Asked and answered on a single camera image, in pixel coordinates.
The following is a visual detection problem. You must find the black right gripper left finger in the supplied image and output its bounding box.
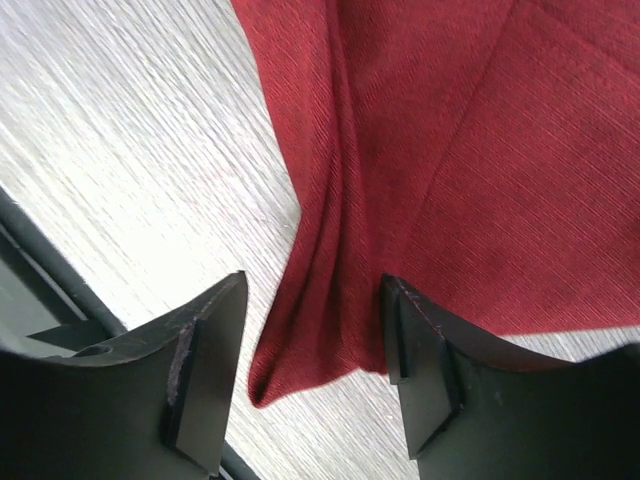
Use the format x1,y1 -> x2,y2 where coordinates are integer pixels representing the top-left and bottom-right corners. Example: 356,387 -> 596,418
1,272 -> 248,479

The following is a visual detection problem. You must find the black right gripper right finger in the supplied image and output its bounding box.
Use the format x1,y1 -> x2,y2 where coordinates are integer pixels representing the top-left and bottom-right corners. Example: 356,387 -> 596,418
380,275 -> 639,479

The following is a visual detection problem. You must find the red cloth napkin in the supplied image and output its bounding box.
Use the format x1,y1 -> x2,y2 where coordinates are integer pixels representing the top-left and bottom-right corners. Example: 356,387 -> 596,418
233,1 -> 639,408

